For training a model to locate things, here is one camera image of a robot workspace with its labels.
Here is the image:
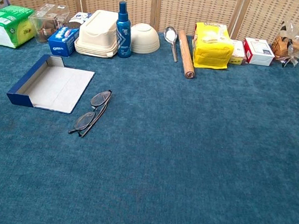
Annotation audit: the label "black-framed eyeglasses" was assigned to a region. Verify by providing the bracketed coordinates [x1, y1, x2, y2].
[67, 85, 113, 140]

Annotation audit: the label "blue glasses case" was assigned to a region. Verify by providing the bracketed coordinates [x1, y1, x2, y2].
[4, 50, 98, 117]

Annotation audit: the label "blue table cloth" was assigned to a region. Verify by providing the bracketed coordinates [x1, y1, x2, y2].
[0, 10, 299, 224]

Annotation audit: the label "wooden rolling pin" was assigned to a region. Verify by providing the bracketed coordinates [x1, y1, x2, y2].
[173, 29, 201, 80]

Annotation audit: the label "beige upturned bowl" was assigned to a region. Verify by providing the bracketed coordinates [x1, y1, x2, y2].
[128, 21, 163, 56]

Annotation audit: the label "metal spoon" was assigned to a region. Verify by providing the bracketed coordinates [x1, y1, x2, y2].
[160, 25, 183, 63]

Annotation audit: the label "blue spray bottle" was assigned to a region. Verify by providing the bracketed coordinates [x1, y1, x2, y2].
[112, 0, 138, 59]

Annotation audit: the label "yellow biscuit bag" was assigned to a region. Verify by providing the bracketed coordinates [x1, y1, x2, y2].
[190, 21, 237, 73]

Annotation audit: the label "beige lidded lunch box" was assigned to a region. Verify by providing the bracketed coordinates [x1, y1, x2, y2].
[73, 7, 123, 60]

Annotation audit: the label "small pink snack pack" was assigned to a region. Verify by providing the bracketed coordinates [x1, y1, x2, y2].
[227, 39, 250, 67]

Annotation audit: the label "blue Oreo box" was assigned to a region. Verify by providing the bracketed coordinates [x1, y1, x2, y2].
[46, 24, 81, 59]

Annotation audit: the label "white blue cookie packet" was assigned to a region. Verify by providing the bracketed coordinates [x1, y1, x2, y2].
[68, 10, 93, 31]

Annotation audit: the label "white red carton box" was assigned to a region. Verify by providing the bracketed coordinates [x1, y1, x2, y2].
[240, 37, 277, 68]

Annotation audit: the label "clear plastic snack box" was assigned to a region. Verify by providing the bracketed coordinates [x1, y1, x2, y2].
[25, 1, 72, 47]

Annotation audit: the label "clear bag of cookies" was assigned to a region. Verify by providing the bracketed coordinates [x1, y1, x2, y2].
[269, 19, 299, 70]

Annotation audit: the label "green tissue pack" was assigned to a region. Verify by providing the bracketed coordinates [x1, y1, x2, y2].
[0, 4, 39, 51]

